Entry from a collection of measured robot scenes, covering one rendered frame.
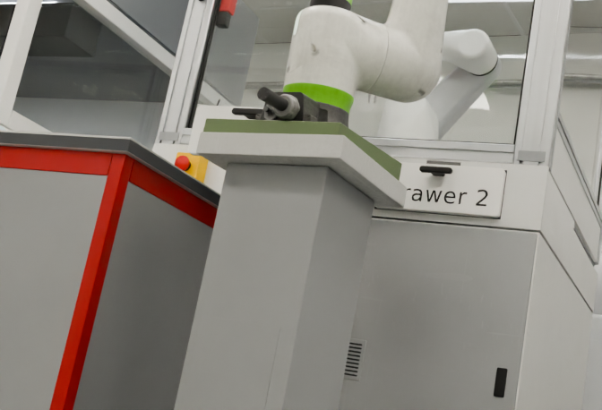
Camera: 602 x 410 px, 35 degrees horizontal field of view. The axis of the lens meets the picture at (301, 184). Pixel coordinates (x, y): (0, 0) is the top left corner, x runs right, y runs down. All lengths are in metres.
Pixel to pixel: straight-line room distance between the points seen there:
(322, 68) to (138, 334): 0.64
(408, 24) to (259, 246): 0.51
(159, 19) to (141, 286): 1.41
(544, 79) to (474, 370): 0.66
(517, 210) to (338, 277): 0.62
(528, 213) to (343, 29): 0.65
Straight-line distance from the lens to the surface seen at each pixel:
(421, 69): 1.76
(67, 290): 1.80
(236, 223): 1.61
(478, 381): 2.06
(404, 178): 2.18
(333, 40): 1.70
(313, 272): 1.54
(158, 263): 1.93
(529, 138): 2.17
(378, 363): 2.13
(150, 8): 3.10
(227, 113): 2.04
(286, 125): 1.58
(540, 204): 2.11
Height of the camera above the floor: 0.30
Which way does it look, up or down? 14 degrees up
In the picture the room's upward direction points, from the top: 11 degrees clockwise
